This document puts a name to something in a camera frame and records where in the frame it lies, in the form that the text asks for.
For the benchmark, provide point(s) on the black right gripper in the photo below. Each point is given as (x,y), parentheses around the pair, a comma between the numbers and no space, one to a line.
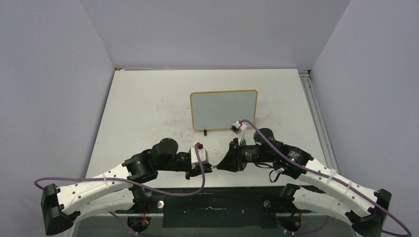
(231,161)

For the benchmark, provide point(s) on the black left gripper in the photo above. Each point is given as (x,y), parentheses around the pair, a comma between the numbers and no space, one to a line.
(192,172)

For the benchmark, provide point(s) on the yellow framed whiteboard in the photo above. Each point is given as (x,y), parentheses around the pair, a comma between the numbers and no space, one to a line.
(217,110)

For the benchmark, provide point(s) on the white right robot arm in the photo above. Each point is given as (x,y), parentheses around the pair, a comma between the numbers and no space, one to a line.
(361,208)

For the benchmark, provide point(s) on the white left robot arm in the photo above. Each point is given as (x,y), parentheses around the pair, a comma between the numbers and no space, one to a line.
(119,188)

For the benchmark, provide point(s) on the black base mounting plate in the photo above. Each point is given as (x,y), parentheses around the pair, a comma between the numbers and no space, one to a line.
(232,207)

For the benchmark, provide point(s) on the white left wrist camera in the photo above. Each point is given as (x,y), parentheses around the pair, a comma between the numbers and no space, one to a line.
(198,155)

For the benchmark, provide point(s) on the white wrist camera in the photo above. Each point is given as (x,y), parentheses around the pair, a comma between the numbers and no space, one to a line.
(240,130)
(198,155)

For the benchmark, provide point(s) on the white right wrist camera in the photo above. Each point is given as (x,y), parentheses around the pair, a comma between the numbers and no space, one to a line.
(240,130)

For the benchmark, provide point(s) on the aluminium front frame rail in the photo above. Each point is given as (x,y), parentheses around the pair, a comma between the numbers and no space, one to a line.
(303,199)

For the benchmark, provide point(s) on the aluminium right side rail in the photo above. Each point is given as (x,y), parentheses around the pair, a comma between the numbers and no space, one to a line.
(323,136)

